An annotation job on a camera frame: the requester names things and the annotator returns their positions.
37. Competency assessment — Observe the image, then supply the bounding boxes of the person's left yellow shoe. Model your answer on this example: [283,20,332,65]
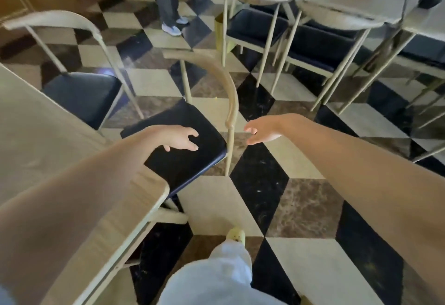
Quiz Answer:
[226,226,247,246]

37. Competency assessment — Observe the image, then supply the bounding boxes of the person's right hand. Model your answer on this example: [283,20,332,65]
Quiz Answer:
[243,113,296,146]

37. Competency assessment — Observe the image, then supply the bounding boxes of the wooden chair black seat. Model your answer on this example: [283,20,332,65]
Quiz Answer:
[1,10,145,132]
[410,141,445,164]
[271,0,388,114]
[337,9,445,130]
[121,50,240,199]
[221,0,303,88]

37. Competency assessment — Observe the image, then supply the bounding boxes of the person's light shirt sleeve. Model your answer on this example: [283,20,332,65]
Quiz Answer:
[0,284,16,305]

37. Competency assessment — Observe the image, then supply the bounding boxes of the yellow box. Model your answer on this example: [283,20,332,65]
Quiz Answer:
[214,12,237,55]

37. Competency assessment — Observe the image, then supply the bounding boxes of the person's white trousers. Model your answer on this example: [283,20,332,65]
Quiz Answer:
[156,239,289,305]

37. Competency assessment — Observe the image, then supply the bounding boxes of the person's left hand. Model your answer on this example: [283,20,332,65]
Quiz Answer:
[147,125,199,152]

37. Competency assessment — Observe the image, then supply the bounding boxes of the person's left forearm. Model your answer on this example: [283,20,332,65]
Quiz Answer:
[0,128,155,305]

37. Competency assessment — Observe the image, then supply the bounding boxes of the person's right forearm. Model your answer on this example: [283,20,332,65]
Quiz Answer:
[292,113,445,292]

